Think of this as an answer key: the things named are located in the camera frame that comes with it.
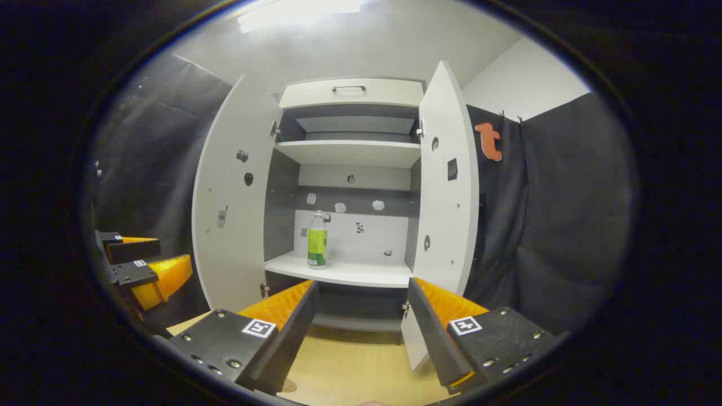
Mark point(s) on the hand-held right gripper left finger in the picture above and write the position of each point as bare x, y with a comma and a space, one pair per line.
282, 344

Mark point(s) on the white and grey cabinet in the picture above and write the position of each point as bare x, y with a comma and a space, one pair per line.
282, 192

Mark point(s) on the clear bottle with green label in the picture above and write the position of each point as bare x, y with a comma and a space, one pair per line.
317, 248

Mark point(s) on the white cabinet shelf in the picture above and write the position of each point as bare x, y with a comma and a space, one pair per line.
361, 273
350, 153

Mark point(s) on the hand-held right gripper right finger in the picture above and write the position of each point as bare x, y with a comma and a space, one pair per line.
437, 344

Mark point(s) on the white door with camera sticker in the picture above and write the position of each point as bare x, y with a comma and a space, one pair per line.
237, 254

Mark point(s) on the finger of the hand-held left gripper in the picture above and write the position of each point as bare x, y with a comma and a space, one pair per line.
135, 249
132, 273

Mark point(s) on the black backdrop cloth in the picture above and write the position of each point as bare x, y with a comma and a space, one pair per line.
564, 197

